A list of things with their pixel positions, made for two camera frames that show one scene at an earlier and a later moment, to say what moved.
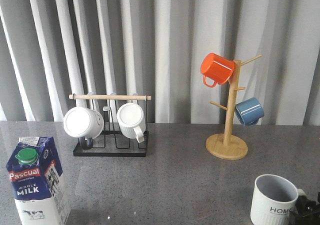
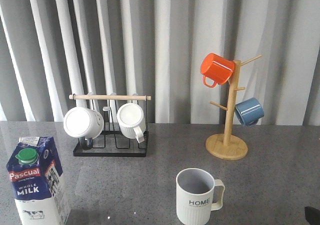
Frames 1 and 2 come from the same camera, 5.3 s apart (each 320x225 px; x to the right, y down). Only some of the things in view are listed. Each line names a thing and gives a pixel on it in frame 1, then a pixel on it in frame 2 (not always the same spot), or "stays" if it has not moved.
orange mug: [218, 68] stays
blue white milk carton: [36, 175] stays
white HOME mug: [274, 198] → [197, 194]
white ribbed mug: [131, 119] stays
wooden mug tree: [226, 146] stays
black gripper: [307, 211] → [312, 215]
